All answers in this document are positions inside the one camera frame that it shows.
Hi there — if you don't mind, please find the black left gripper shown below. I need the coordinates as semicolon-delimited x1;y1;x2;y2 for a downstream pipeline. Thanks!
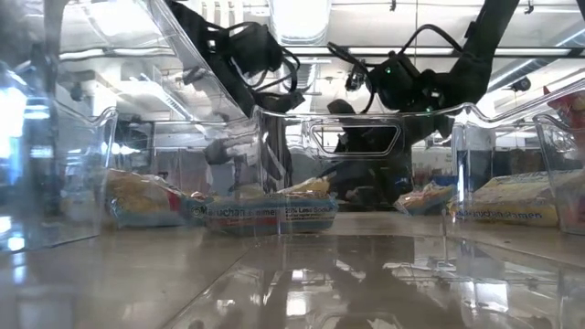
250;89;306;183

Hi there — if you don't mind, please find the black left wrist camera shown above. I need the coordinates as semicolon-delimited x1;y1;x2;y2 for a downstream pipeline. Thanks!
227;21;285;78

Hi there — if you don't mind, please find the overhead light bar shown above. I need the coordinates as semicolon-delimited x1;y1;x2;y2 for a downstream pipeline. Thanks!
49;44;585;59

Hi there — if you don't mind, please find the black ceiling camera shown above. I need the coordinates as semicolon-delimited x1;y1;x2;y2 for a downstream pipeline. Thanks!
344;58;370;91

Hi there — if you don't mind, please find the black right camera cable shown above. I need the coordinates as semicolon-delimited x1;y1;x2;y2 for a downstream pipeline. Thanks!
325;23;463;115

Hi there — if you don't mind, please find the black ceiling dome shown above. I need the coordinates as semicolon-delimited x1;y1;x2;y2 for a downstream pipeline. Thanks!
508;76;533;94

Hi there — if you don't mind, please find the silver ceiling pipe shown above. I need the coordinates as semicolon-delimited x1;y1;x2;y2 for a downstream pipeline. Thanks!
484;20;585;95

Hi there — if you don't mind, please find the red ramen pack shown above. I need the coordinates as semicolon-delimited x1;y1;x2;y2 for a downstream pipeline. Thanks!
543;85;585;154

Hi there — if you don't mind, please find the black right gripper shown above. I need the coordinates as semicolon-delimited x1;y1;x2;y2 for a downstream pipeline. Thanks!
318;67;463;209

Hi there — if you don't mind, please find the silver ventilation duct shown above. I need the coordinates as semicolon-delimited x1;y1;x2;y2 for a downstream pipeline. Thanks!
268;0;333;95

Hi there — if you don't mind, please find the dark background cabinet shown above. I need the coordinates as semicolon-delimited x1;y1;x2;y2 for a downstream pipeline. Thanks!
465;149;549;180

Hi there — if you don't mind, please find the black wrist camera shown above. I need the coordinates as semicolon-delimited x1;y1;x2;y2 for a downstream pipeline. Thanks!
367;50;424;112
227;21;285;78

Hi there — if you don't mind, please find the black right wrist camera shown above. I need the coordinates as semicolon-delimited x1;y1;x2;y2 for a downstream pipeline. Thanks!
367;50;424;112

